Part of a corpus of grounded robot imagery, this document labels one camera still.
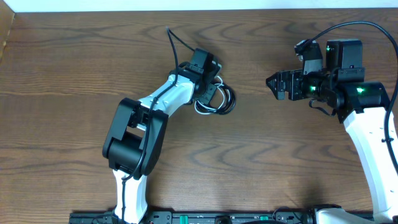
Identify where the white USB cable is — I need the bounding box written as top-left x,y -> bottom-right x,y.
194,75 -> 227,116

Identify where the black USB cable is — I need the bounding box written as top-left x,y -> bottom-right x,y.
198,82 -> 237,116

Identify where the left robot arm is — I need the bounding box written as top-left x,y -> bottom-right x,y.
102,49 -> 221,223

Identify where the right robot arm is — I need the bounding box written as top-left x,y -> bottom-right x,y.
266,39 -> 397,223

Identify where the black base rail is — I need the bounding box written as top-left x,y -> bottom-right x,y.
68,208 -> 381,224

